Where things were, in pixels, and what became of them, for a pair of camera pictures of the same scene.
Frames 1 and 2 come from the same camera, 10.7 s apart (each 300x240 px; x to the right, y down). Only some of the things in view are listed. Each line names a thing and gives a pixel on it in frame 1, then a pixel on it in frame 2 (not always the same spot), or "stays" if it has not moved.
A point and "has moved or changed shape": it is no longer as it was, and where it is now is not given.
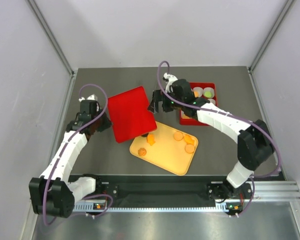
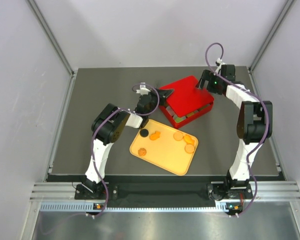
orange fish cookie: (189, 140) stays
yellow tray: (167, 147) stays
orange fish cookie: (151, 139) -> (154, 136)
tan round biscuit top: (178, 136) stays
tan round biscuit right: (189, 148) stays
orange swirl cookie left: (142, 152) stays
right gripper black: (159, 96) -> (208, 75)
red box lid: (130, 115) has moved or changed shape
